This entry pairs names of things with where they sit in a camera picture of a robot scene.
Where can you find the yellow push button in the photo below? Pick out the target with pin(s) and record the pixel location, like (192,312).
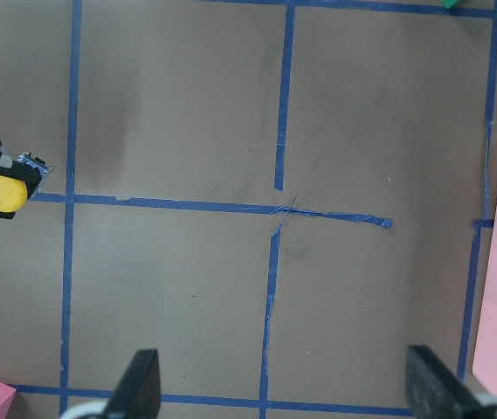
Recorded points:
(22,181)

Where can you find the green cube far corner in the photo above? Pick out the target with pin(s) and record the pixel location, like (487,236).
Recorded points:
(450,4)

